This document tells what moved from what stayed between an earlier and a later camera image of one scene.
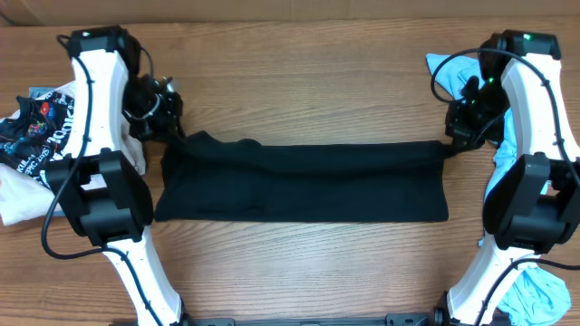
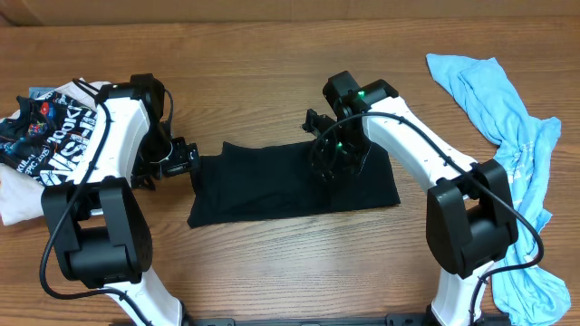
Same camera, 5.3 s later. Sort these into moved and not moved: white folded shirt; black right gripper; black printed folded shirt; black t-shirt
Moved: black right gripper; black t-shirt
Not moved: white folded shirt; black printed folded shirt
